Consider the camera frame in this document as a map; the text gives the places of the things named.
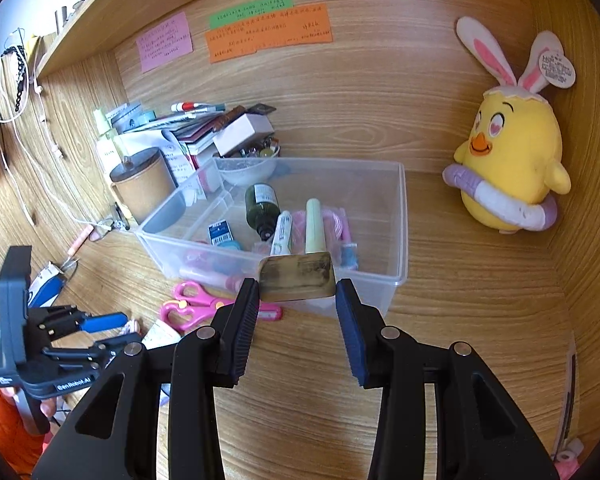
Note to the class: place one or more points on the dark green spray bottle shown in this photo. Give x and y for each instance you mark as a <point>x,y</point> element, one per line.
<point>261,205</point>

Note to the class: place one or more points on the pale green tube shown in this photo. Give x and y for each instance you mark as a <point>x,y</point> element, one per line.
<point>314,225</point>

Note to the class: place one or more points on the stack of books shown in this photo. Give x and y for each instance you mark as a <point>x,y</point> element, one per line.
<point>200,132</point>

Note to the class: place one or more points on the yellow chick plush toy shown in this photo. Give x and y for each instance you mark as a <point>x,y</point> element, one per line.
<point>515,160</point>

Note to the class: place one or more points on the small blue box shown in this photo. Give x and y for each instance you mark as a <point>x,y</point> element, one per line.
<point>219,232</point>

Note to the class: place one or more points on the person's left hand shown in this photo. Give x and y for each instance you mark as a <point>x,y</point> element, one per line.
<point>49,409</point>

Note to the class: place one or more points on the green sticky note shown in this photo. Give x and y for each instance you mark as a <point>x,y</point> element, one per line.
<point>250,10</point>

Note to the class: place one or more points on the light blue tape roll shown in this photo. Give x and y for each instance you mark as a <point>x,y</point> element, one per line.
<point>230,246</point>

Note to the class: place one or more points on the clear plastic storage box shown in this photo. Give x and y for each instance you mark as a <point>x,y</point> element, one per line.
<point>380,220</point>

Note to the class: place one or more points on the pink sticky note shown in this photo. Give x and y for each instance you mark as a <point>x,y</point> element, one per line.
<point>166,42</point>

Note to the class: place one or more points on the person's left forearm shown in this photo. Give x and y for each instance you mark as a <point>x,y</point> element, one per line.
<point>15,435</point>

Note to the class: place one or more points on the red marker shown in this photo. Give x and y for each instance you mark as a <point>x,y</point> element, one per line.
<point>195,106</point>

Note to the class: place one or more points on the white cream tube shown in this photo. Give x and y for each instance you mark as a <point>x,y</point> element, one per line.
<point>205,275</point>

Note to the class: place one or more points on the white printed packet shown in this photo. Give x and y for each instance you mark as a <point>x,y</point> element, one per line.
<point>176,162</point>

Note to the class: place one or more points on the white cardboard box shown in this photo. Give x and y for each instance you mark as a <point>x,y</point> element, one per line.
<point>242,132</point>

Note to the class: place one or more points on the pink white small figure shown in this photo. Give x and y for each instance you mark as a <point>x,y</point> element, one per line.
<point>569,460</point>

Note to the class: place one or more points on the white blue packet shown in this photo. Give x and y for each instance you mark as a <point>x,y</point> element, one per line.
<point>45,282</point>

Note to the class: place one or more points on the white bowl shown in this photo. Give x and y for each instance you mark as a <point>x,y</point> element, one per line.
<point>245,172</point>

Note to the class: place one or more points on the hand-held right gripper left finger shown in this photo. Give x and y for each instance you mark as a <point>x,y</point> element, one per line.
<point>242,330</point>

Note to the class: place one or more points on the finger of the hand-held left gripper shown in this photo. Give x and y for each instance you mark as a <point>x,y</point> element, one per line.
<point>115,352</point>
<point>102,321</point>

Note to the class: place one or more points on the white ointment tube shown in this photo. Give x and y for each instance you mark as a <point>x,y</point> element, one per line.
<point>282,232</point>

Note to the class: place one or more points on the yellowish rectangular plate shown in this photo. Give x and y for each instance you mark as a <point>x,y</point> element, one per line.
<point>297,277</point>

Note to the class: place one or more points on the pink scissors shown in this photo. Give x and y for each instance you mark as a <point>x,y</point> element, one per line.
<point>195,305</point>

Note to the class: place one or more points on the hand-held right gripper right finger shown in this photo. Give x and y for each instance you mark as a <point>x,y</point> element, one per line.
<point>352,330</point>

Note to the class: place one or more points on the white lotion bottle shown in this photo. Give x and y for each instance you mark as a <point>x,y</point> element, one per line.
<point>107,155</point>

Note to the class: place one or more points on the brown mug with lid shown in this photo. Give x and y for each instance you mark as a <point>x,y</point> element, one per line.
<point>142,185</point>

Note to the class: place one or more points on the orange sticky note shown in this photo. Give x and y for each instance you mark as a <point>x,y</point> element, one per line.
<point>270,35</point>

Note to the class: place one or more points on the clear bottle white cap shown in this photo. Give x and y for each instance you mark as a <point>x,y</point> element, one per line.
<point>102,127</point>

